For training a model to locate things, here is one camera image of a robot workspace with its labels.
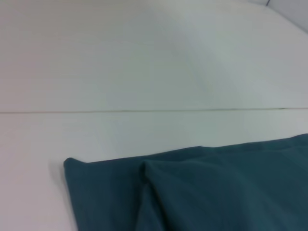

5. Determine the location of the teal FREE print T-shirt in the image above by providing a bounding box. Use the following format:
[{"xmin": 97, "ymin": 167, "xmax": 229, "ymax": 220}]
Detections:
[{"xmin": 63, "ymin": 133, "xmax": 308, "ymax": 231}]

